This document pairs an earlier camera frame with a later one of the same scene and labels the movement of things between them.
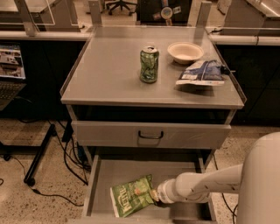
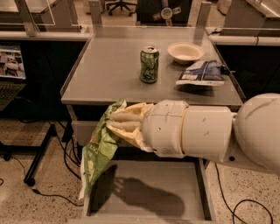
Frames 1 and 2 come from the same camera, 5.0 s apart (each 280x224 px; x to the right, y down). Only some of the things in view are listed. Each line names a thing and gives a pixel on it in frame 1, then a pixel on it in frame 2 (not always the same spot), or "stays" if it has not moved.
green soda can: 149,65 stays
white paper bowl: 185,52 stays
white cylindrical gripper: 164,192 -> 164,127
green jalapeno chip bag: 132,196 -> 99,156
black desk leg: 30,177 stays
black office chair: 122,4 stays
